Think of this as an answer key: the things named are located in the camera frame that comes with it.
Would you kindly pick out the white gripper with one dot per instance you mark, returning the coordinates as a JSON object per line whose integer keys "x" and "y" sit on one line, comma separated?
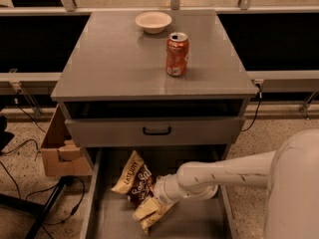
{"x": 162, "y": 190}

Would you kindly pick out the brown chip bag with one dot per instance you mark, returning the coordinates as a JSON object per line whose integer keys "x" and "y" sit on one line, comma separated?
{"x": 137, "y": 183}

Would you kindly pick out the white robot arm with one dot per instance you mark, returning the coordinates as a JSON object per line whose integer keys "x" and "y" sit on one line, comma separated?
{"x": 290, "y": 175}

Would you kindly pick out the open grey middle drawer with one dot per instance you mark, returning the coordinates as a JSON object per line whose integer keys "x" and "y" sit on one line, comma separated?
{"x": 110, "y": 214}

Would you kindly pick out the grey top drawer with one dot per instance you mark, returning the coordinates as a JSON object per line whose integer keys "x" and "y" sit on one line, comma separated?
{"x": 153, "y": 132}

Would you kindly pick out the grey drawer cabinet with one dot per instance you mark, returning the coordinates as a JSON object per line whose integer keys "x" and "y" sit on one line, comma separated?
{"x": 118, "y": 72}

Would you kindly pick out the cardboard box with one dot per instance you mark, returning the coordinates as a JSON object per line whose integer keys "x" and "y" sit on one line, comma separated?
{"x": 60, "y": 156}

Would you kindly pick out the black stand legs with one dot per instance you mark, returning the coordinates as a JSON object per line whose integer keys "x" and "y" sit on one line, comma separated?
{"x": 39, "y": 211}

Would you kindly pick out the orange soda can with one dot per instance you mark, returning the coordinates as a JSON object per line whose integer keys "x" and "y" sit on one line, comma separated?
{"x": 177, "y": 45}

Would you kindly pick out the white paper bowl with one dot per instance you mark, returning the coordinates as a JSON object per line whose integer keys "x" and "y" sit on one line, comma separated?
{"x": 153, "y": 22}

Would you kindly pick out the metal railing frame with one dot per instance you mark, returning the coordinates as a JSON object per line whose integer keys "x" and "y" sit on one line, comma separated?
{"x": 279, "y": 50}

